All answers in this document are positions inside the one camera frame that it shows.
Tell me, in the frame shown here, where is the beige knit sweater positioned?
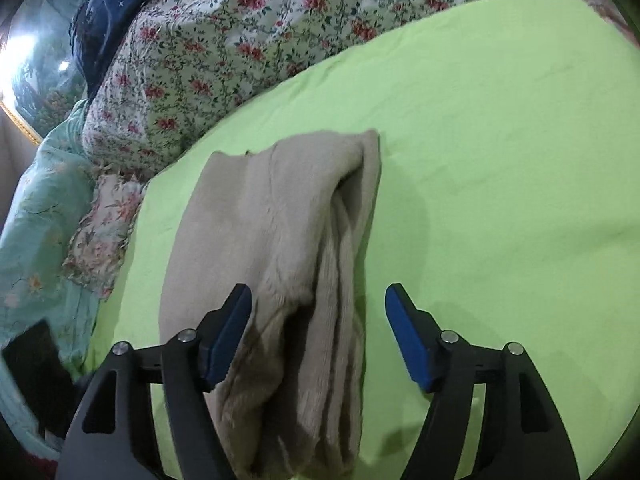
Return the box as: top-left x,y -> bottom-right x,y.
160,130 -> 381,479

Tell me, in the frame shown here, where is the teal floral pillow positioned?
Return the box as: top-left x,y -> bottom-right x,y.
0,98 -> 101,461

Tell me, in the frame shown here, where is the red floral white quilt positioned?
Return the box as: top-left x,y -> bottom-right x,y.
80,0 -> 634,178

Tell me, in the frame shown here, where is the pastel floral pillow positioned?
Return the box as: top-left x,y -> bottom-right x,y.
62,174 -> 146,298

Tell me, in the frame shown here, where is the dark blue blanket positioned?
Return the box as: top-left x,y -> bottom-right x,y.
70,0 -> 150,101

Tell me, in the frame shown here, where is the lime green bed sheet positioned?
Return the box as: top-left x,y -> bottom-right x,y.
87,0 -> 639,479

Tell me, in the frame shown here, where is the black object beside bed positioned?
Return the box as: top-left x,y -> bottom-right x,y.
1,320 -> 93,439

